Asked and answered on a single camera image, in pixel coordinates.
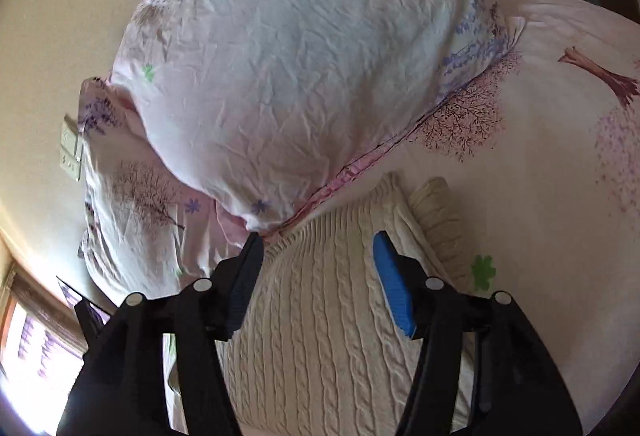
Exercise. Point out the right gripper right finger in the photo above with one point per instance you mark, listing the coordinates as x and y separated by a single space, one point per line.
517 387

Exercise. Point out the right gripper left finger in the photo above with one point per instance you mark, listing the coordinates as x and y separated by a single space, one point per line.
120 389

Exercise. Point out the beige cable-knit sweater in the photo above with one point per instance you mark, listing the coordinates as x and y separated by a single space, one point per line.
319 352

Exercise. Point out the left pink floral pillow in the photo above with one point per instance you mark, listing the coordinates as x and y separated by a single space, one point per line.
145 231

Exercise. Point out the pink floral pillow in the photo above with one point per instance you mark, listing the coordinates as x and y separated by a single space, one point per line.
145 231
267 105

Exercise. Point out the pink floral bed sheet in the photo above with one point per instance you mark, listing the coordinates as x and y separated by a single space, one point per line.
541 155

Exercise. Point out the right pink floral pillow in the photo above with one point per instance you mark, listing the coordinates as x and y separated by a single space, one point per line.
267 105

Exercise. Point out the white wall socket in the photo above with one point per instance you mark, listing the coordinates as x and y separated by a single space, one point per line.
70 165

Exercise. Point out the white wall switch plate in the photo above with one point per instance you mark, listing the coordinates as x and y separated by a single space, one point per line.
70 139

